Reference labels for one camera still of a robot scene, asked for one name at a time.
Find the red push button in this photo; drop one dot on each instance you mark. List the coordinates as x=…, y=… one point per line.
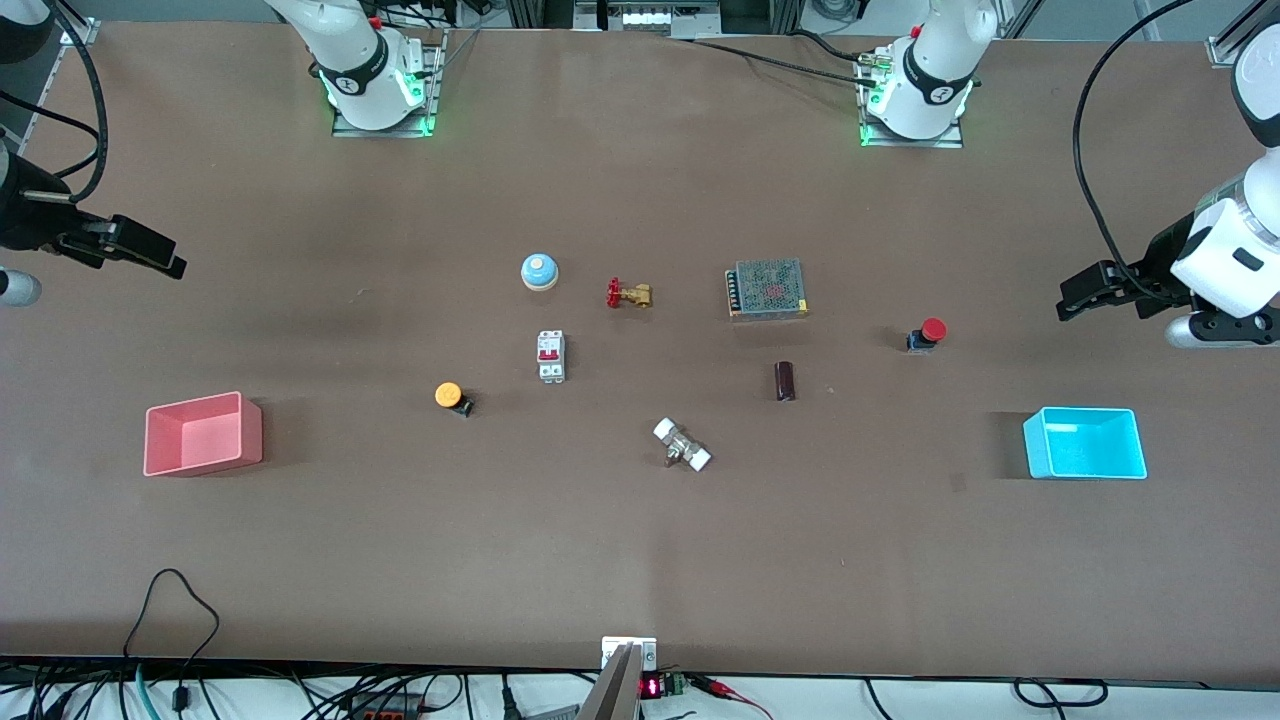
x=933, y=329

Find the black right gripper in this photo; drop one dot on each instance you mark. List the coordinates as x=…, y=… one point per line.
x=30, y=218

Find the white circuit breaker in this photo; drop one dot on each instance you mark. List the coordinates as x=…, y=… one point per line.
x=551, y=360

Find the yellow push button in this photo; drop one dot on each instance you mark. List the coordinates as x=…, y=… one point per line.
x=447, y=395

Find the dark brown cylinder capacitor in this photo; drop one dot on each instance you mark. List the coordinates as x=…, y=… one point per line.
x=785, y=381

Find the blue desk bell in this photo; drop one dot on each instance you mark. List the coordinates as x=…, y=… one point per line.
x=539, y=270

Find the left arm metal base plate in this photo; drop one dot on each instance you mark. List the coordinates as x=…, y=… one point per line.
x=950, y=142

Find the red LED display module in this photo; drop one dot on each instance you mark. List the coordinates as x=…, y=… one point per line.
x=655, y=687

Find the pink plastic box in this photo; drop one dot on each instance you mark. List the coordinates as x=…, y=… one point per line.
x=200, y=440

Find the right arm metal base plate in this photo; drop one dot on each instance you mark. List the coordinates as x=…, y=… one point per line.
x=432, y=100

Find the metal fitting white ends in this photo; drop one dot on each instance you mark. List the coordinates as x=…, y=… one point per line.
x=681, y=445

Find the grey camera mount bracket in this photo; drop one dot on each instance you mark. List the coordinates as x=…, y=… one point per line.
x=615, y=690

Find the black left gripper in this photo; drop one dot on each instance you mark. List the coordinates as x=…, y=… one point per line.
x=1157, y=263

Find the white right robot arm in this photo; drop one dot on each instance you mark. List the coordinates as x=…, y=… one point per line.
x=350, y=50

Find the cyan plastic box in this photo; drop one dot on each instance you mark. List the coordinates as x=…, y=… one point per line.
x=1090, y=455

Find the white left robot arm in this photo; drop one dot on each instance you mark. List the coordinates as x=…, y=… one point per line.
x=935, y=70

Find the metal mesh power supply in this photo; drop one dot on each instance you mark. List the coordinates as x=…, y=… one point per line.
x=768, y=288

